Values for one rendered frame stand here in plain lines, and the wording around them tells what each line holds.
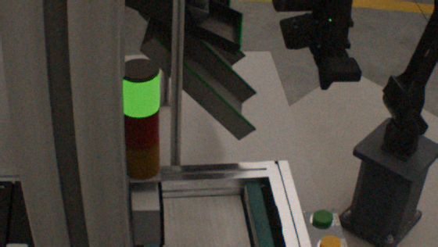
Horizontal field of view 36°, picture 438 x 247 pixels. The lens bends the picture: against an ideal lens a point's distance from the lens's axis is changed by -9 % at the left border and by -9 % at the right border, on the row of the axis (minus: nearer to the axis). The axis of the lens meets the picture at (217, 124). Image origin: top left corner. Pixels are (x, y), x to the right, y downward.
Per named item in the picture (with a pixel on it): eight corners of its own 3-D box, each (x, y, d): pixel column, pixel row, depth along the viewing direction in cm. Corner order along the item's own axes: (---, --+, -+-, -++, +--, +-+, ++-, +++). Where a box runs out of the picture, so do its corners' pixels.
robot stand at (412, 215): (421, 217, 147) (443, 146, 135) (389, 253, 138) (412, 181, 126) (371, 188, 154) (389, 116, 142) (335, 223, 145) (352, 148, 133)
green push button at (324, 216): (329, 215, 134) (331, 208, 133) (333, 230, 131) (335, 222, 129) (309, 217, 133) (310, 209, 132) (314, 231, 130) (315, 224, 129)
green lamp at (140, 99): (158, 93, 92) (158, 61, 89) (160, 116, 88) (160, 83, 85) (119, 94, 91) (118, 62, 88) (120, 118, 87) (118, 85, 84)
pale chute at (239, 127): (241, 103, 156) (256, 91, 154) (238, 141, 145) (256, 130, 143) (148, 17, 144) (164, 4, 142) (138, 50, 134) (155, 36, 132)
